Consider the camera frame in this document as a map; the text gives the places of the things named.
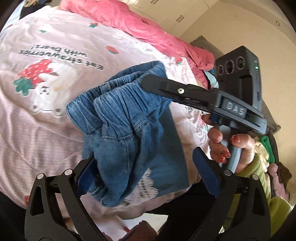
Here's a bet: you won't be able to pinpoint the blue denim pants lace hem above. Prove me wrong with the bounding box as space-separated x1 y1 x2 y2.
66 61 190 207

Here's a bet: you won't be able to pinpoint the right hand red nails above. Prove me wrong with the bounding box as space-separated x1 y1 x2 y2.
201 114 256 174

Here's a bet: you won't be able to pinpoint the grey upholstered headboard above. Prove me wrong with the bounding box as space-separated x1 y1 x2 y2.
190 36 281 134

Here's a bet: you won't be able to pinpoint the pink red blanket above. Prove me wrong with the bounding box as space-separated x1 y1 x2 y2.
59 1 214 89

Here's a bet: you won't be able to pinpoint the pile of colourful clothes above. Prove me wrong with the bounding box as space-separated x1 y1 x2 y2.
254 134 292 201

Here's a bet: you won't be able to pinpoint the white wardrobe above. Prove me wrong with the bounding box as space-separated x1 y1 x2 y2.
124 0 218 37

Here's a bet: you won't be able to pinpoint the pink strawberry bear quilt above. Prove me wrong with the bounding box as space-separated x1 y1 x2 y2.
1 6 209 219

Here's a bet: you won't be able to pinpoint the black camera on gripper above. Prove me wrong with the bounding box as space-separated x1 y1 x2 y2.
215 46 262 111

